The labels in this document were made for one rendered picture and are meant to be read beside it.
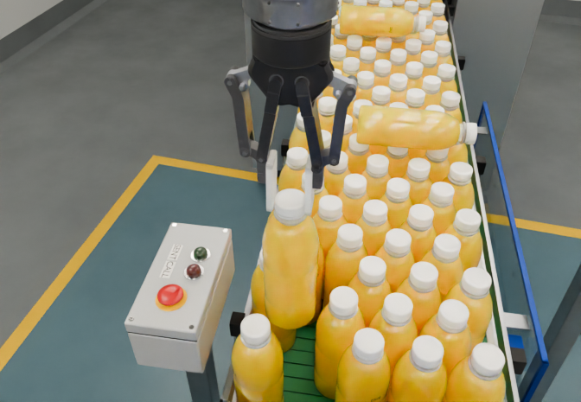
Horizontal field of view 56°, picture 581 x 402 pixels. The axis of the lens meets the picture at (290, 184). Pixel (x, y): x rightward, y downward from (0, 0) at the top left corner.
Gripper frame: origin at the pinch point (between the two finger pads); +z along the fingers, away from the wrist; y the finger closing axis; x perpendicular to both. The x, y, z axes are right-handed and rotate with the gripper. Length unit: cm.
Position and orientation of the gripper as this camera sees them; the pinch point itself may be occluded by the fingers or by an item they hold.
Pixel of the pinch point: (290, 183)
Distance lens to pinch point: 62.8
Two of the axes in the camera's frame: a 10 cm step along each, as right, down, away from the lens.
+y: 9.9, 1.0, -1.2
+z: 0.0, 7.7, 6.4
